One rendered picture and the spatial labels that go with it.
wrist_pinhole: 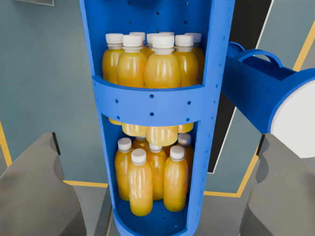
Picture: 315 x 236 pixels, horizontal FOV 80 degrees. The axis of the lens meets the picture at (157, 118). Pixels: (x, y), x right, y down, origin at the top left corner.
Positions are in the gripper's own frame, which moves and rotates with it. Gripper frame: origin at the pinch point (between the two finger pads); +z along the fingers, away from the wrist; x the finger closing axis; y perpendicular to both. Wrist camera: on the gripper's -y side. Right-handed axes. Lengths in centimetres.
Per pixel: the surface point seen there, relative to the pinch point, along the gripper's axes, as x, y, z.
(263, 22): 72, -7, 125
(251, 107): 35, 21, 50
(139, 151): -3.8, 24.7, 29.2
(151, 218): -1, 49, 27
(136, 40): -3.6, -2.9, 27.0
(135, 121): -3.5, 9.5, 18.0
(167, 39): 2.0, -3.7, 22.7
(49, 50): -78, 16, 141
